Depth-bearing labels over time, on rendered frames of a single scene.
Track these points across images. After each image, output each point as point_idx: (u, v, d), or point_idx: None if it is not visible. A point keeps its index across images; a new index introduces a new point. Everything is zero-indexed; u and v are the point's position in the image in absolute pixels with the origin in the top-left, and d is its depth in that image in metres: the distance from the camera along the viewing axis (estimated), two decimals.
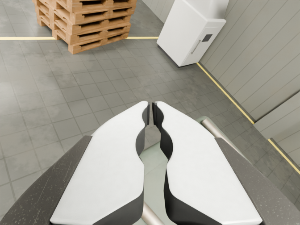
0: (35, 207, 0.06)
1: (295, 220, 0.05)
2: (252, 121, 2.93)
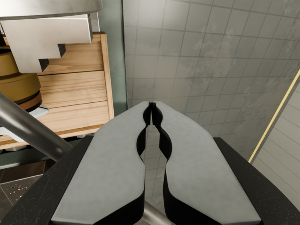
0: (36, 206, 0.06)
1: (294, 219, 0.05)
2: None
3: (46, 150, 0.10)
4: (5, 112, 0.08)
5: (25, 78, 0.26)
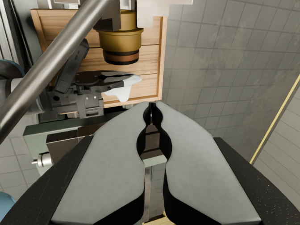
0: (36, 206, 0.06)
1: (294, 219, 0.05)
2: None
3: (99, 1, 0.11)
4: None
5: (139, 33, 0.35)
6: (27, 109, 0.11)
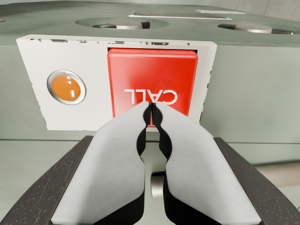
0: (36, 206, 0.06)
1: (294, 219, 0.05)
2: None
3: None
4: None
5: None
6: None
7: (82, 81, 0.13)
